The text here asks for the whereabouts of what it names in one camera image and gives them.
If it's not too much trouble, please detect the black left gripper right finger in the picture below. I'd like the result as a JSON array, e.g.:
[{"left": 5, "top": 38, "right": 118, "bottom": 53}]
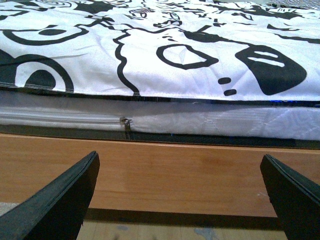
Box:
[{"left": 260, "top": 154, "right": 320, "bottom": 240}]

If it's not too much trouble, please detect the black and white patterned quilt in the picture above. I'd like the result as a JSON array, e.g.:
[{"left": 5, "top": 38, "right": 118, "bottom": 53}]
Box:
[{"left": 0, "top": 0, "right": 320, "bottom": 102}]

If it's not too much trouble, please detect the white zippered mattress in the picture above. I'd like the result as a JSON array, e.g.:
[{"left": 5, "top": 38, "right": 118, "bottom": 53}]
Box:
[{"left": 0, "top": 90, "right": 320, "bottom": 141}]

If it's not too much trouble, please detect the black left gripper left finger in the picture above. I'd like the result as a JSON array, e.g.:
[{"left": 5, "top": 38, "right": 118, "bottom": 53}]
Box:
[{"left": 0, "top": 151, "right": 100, "bottom": 240}]

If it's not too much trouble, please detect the wooden bed frame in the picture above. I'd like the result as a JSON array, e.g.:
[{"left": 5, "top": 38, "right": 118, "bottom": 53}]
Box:
[{"left": 0, "top": 134, "right": 320, "bottom": 217}]

